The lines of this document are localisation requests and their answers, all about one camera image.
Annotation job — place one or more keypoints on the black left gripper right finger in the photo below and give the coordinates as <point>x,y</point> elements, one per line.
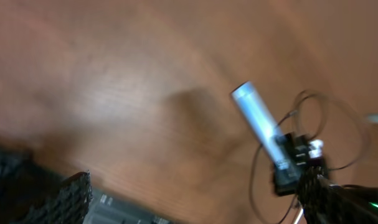
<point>66,203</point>

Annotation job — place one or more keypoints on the blue Galaxy smartphone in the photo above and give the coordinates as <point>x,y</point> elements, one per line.
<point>262,123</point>

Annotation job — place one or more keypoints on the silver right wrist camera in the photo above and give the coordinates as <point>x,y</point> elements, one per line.
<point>315,148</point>

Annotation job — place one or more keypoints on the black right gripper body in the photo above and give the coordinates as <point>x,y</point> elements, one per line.
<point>296,147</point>

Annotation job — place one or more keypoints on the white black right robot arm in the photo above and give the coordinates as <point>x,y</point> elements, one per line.
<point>353,203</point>

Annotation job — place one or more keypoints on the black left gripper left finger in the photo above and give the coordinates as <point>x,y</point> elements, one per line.
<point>22,180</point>

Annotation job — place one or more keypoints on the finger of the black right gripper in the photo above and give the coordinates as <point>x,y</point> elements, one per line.
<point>314,195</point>

